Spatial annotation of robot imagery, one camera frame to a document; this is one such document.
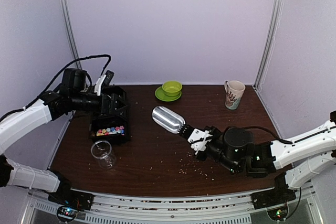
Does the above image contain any coral pattern ceramic mug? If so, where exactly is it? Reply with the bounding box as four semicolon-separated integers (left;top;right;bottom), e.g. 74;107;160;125
224;80;246;110

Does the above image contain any black three-compartment candy tray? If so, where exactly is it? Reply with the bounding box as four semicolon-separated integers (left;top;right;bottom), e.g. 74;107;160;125
89;86;130;145

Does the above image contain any right aluminium frame post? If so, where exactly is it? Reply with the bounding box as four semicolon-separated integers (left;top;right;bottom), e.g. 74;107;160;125
254;0;283;91

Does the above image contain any left aluminium frame post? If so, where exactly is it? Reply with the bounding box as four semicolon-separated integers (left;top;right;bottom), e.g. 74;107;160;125
60;0;79;60

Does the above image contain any clear plastic jar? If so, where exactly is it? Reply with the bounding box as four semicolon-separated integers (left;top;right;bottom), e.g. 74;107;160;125
91;140;117;169

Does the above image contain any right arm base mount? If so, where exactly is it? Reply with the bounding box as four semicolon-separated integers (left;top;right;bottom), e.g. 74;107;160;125
250;173;298;222

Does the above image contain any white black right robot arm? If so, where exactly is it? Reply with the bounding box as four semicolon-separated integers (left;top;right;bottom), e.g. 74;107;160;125
179;112;335;204

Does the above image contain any silver metal scoop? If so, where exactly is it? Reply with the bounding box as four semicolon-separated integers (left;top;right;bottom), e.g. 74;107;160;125
152;106;186;134

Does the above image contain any aluminium frame post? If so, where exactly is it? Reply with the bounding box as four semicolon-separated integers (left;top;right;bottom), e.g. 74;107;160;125
60;0;79;60
254;0;283;91

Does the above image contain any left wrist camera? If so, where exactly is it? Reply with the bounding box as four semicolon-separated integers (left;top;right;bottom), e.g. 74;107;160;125
94;70;114;96

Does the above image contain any green saucer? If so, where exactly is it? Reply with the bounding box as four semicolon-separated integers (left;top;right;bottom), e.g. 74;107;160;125
155;87;182;102

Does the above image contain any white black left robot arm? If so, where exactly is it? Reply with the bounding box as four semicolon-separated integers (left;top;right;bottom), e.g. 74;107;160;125
1;68;129;205

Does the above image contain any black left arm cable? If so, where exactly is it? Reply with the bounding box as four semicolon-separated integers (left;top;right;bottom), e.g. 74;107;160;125
0;54;112;120

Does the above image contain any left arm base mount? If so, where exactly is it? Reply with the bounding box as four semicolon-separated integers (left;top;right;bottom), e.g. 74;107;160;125
47;172;94;223

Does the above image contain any green bowl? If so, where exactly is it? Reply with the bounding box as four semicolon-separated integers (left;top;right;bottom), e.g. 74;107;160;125
162;81;183;97

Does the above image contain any front aluminium rail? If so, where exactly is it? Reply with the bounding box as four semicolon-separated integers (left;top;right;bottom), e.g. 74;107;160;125
26;191;318;224

